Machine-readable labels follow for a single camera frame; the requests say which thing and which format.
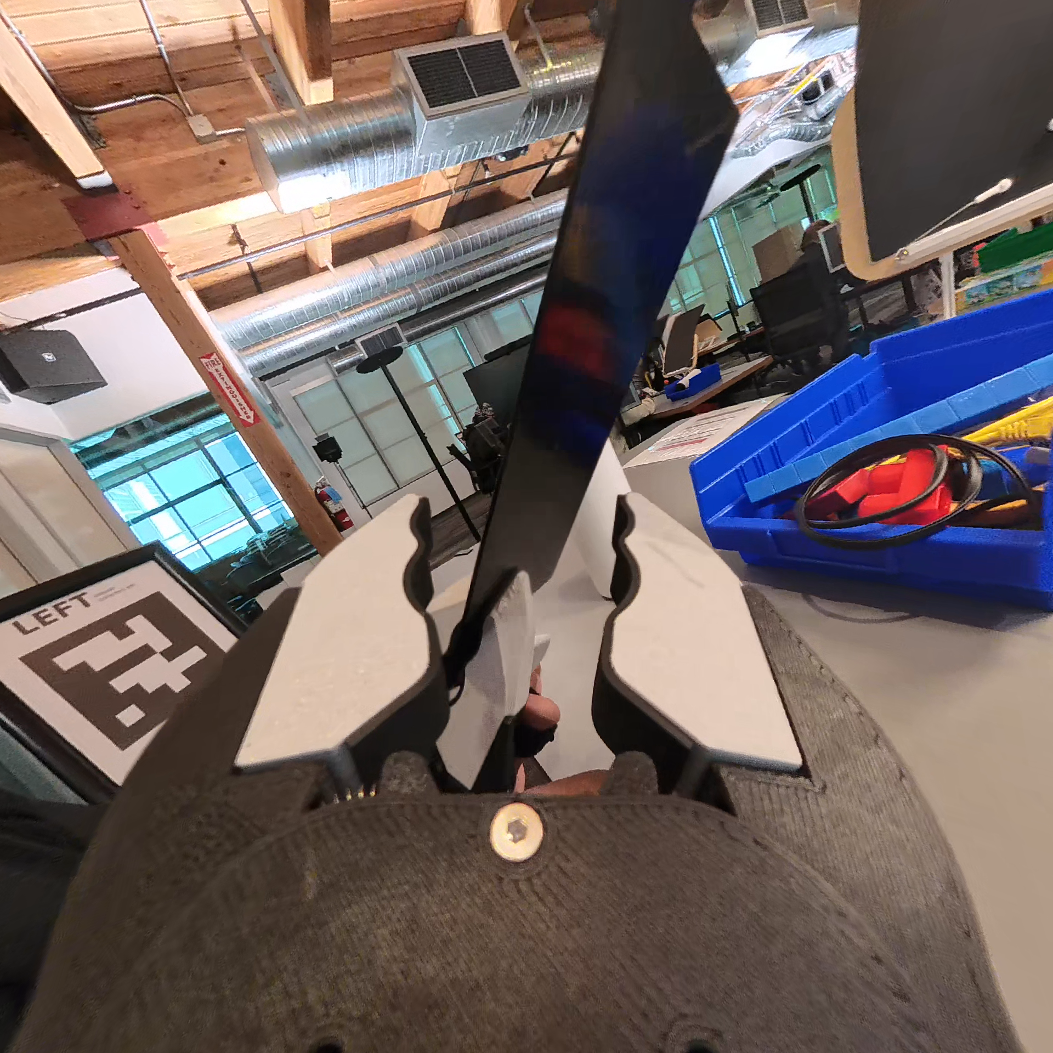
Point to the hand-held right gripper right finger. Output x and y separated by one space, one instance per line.
699 650

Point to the red plastic block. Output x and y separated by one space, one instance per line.
888 485

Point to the person's left hand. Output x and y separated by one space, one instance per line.
543 707

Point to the red white sign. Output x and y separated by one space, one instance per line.
230 391

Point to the silver duct with vent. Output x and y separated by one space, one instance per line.
345 148

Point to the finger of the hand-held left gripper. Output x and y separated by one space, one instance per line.
493 674

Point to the printed paper sheet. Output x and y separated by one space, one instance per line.
707 432

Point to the black office chair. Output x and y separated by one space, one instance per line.
477 444

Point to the black desk monitor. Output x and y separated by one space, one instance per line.
498 378

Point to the silver spiral duct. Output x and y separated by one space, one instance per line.
395 280

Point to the black board wooden frame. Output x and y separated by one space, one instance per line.
946 123

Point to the black wall speaker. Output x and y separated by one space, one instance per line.
49 366

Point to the white tumbler black lid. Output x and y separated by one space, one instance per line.
596 526

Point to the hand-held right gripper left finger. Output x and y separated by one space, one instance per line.
345 658

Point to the red fire extinguisher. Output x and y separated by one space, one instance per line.
336 506

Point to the black tripod camera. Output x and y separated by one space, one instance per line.
327 450

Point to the black disc floor stand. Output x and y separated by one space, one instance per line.
378 359

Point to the wooden post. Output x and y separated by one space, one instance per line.
214 362

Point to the black plate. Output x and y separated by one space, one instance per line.
625 206

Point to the small blue plastic bin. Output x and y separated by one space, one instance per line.
693 382

